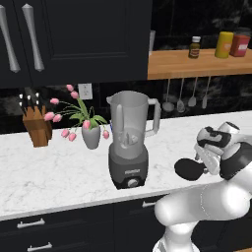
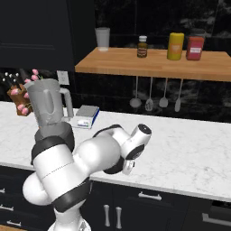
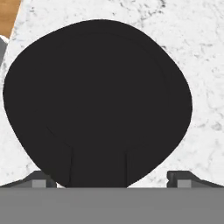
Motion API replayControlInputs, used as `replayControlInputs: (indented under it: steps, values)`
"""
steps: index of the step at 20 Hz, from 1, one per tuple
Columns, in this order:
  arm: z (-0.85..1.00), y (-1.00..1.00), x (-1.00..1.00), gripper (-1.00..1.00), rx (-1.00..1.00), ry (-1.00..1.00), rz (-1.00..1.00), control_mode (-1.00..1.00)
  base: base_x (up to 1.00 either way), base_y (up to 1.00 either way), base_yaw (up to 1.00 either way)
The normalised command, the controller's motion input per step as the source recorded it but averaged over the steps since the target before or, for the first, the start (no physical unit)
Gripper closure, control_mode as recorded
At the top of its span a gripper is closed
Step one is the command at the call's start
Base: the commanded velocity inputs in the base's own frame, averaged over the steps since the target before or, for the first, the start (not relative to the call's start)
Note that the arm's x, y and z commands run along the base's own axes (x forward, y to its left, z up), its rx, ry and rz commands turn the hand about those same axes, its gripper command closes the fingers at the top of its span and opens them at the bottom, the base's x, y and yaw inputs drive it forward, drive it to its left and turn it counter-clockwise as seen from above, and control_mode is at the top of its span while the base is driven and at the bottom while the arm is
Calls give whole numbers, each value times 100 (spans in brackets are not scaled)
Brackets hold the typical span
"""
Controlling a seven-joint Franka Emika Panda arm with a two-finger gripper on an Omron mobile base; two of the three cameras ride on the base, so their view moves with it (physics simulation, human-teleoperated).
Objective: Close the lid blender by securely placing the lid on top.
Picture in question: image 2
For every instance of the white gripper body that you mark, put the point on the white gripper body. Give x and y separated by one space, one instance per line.
128 168

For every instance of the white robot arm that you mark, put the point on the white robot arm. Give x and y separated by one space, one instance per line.
60 168

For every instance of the grey blender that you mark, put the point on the grey blender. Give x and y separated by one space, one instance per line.
46 102

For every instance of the dark cupboard door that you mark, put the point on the dark cupboard door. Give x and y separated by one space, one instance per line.
121 198
97 207

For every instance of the dark drawer front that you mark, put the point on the dark drawer front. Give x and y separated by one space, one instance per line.
15 203
171 200
33 221
13 179

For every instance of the hanging metal ladle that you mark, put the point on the hanging metal ladle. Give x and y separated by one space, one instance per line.
135 101

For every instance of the hanging slotted spoon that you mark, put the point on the hanging slotted spoon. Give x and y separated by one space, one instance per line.
149 103

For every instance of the white and blue kitchen scale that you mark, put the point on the white and blue kitchen scale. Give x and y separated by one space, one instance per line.
85 115

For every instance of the hanging metal spoon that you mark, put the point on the hanging metal spoon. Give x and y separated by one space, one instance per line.
163 101

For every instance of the hanging metal spatula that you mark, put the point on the hanging metal spatula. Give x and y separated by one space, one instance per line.
178 104

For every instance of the dark dishwasher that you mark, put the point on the dark dishwasher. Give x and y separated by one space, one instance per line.
195 216

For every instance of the brown bottle with white cap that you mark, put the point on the brown bottle with white cap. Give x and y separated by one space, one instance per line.
142 48

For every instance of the yellow canister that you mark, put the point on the yellow canister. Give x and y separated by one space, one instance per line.
175 46

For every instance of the pink flowers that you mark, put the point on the pink flowers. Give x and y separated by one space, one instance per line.
34 76

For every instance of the clear drinking glass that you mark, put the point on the clear drinking glass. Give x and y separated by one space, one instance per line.
102 39

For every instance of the wooden knife block with knives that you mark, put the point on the wooden knife block with knives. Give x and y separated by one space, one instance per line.
18 94

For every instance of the red jar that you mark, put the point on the red jar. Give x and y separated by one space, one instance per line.
195 48

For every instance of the dark upper cupboard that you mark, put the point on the dark upper cupboard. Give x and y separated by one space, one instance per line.
33 30

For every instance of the wooden wall shelf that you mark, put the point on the wooden wall shelf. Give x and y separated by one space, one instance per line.
150 64

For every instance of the white wall outlet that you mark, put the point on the white wall outlet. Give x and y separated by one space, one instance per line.
63 78

